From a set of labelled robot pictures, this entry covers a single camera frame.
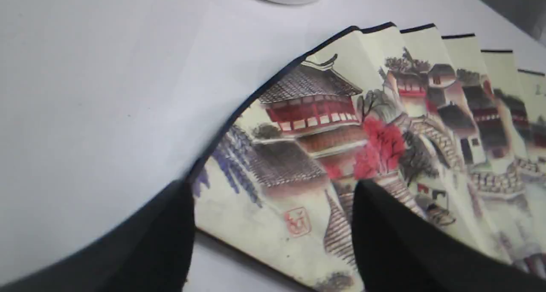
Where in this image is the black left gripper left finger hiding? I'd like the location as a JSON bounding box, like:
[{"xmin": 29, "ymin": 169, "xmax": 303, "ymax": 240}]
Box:
[{"xmin": 1, "ymin": 181, "xmax": 196, "ymax": 292}]

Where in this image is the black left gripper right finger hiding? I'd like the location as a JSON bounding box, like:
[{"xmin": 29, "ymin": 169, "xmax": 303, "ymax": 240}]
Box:
[{"xmin": 351, "ymin": 180, "xmax": 545, "ymax": 292}]

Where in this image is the painted folding paper fan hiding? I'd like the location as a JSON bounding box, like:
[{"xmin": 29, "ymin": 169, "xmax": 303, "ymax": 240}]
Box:
[{"xmin": 189, "ymin": 22, "xmax": 545, "ymax": 292}]

